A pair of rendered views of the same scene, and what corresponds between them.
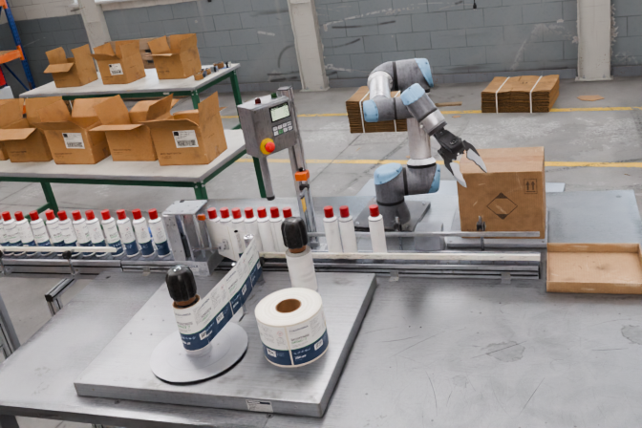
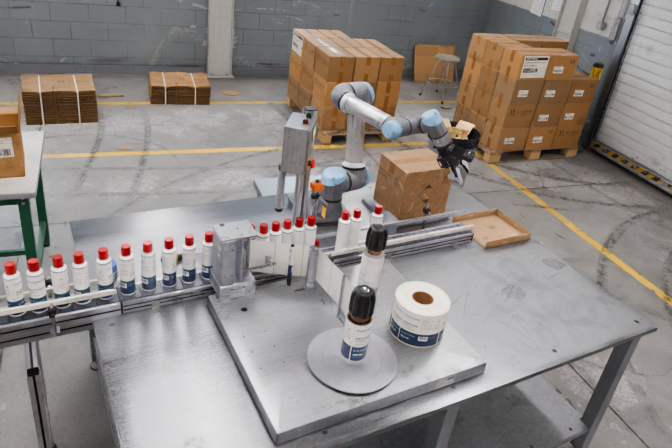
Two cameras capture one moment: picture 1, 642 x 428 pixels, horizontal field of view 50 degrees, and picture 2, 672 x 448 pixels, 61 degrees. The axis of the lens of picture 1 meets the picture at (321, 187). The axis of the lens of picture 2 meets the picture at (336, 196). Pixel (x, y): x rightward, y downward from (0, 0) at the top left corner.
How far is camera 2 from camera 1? 199 cm
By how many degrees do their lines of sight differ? 48
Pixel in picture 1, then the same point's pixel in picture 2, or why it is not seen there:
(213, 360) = (378, 362)
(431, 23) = (71, 14)
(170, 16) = not seen: outside the picture
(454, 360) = (498, 306)
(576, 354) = (545, 283)
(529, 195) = (444, 184)
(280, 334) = (439, 321)
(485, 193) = (420, 186)
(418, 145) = (359, 152)
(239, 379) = (414, 368)
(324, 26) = not seen: outside the picture
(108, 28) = not seen: outside the picture
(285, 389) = (454, 362)
